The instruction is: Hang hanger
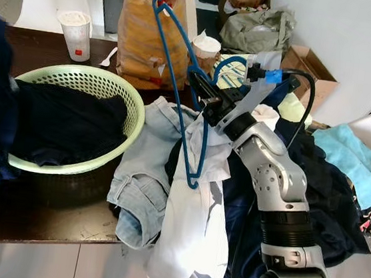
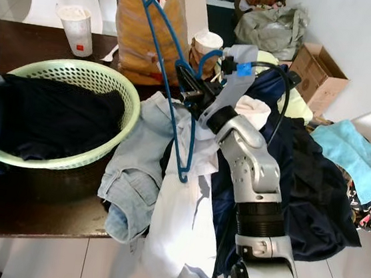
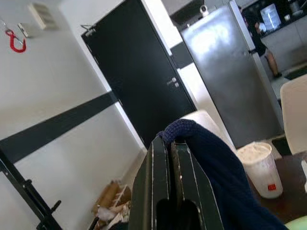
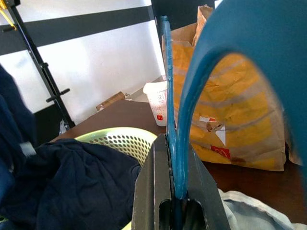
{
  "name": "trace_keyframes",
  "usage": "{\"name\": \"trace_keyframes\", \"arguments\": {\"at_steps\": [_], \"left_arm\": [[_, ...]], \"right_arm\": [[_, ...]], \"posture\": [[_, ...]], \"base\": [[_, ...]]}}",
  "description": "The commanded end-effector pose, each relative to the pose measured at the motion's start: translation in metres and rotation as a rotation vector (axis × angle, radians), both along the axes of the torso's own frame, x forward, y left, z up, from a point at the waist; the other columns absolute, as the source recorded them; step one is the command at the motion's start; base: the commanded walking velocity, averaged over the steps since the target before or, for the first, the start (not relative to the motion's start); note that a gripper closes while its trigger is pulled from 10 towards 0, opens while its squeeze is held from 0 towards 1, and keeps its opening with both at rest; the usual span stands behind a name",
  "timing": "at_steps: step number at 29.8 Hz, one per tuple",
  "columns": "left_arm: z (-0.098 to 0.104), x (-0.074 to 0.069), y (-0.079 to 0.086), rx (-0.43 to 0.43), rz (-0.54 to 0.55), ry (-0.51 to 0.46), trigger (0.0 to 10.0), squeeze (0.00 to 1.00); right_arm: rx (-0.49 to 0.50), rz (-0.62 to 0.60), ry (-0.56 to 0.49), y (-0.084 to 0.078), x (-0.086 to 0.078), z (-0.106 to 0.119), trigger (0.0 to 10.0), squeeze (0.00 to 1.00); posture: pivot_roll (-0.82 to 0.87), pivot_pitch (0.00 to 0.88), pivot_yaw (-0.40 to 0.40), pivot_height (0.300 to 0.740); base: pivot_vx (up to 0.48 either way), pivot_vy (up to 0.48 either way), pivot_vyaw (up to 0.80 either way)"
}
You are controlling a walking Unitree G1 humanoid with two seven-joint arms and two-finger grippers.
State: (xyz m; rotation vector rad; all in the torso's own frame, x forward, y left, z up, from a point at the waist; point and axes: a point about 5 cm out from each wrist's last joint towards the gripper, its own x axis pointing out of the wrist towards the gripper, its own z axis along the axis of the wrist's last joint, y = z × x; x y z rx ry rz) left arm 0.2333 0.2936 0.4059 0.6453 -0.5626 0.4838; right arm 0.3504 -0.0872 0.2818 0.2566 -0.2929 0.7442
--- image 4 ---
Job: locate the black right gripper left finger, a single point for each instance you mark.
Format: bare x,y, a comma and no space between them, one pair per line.
148,191

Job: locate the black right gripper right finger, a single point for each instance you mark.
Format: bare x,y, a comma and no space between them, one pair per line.
206,203

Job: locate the navy T-shirt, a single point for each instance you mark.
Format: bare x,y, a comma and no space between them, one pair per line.
84,182

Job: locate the light blue denim cloth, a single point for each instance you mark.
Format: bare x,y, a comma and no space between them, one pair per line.
259,213

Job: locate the green perforated laundry basket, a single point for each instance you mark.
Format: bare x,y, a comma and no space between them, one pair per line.
120,141

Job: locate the white paper cup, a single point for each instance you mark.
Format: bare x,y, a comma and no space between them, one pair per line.
157,105

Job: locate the brown cardboard tube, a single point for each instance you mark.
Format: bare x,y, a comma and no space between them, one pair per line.
111,100

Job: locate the brown yellow paper bag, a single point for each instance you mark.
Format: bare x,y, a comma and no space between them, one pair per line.
239,107

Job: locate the black tripod stand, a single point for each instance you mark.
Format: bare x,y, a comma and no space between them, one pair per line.
50,79

